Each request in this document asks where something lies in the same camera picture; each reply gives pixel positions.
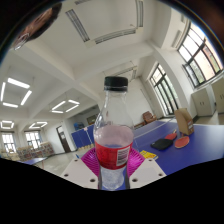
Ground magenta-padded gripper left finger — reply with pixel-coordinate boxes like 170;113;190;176
60;147;100;190

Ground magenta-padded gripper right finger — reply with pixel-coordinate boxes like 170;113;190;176
127;147;167;190

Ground clear red-labelled water bottle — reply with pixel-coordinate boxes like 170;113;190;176
92;75;135;191

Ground black paddle case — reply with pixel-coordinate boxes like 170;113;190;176
150;138;174;151

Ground blue partition boards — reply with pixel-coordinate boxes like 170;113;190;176
70;123;96;150

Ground dark wooden door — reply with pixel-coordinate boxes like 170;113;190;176
55;125;72;154

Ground red table tennis paddle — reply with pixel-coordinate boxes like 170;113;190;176
164;132;178;141
173;135;191;149

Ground blue red-legged ping-pong table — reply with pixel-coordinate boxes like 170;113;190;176
19;157;48;167

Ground book shelf unit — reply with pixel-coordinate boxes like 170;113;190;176
14;141;56;161

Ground brown armchair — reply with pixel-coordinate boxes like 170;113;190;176
142;110;158;125

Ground brown cardboard box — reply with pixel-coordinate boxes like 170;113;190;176
173;107;195;136

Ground ceiling lights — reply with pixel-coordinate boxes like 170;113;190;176
0;77;81;131

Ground tall black-framed window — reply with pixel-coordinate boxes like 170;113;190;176
148;63;179;116

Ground beige double-door cabinet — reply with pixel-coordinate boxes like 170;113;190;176
190;87;214;117
211;78;224;114

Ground large black-framed window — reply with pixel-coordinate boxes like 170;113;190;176
177;22;224;88

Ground ceiling air conditioner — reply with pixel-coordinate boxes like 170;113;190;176
64;0;145;46

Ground person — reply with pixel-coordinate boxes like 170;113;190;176
11;2;63;51

